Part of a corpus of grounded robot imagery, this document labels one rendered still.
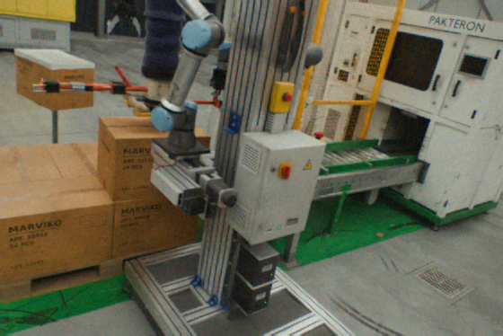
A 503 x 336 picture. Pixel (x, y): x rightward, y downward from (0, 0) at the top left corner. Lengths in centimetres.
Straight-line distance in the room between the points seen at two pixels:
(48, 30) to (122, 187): 756
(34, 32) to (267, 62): 830
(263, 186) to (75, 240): 129
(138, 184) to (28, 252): 69
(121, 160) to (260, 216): 99
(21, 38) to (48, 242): 755
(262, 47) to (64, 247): 161
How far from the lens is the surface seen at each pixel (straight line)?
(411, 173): 429
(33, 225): 250
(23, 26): 978
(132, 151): 245
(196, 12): 196
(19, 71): 431
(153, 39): 247
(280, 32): 182
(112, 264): 279
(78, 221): 255
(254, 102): 182
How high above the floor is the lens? 177
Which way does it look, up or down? 22 degrees down
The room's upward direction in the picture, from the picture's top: 11 degrees clockwise
